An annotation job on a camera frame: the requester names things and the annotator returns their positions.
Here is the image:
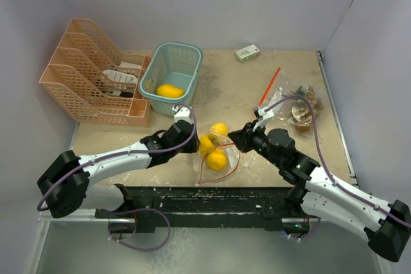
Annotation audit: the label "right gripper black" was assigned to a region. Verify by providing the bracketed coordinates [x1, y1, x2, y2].
[227, 119, 283, 167]

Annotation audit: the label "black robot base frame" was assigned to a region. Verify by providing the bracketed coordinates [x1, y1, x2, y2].
[95, 185, 317, 237]

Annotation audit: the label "orange mesh file organizer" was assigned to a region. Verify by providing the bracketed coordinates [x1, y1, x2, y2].
[39, 19, 152, 127]

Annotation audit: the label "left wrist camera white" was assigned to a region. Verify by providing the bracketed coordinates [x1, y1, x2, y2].
[172, 104, 193, 124]

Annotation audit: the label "yellow fake fruit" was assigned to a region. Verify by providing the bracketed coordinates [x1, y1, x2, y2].
[210, 123, 229, 137]
[206, 149, 228, 171]
[156, 84, 185, 99]
[198, 135, 214, 155]

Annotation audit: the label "small green white box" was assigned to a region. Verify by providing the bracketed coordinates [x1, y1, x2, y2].
[235, 44, 261, 63]

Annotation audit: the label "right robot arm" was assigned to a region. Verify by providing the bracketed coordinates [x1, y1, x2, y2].
[228, 123, 410, 262]

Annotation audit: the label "clear zip bag red seal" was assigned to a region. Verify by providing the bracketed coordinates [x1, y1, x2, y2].
[193, 123, 240, 187]

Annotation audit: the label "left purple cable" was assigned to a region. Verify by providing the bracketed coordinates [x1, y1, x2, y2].
[36, 103, 197, 212]

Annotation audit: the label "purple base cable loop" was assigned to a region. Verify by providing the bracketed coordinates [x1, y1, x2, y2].
[107, 207, 172, 252]

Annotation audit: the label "aluminium rail frame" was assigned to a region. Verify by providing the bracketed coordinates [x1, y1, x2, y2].
[315, 51, 394, 274]

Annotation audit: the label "teal plastic basket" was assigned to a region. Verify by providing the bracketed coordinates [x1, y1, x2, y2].
[138, 41, 203, 116]

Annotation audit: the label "clear bag of mushrooms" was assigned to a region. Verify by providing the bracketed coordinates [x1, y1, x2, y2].
[259, 67, 325, 135]

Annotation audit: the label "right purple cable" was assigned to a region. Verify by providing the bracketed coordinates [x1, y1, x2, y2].
[263, 93, 411, 230]

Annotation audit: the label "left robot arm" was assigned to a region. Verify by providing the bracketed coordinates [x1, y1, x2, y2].
[37, 120, 199, 218]

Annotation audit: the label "white papers in organizer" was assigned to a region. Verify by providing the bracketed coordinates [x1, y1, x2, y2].
[101, 62, 142, 98]

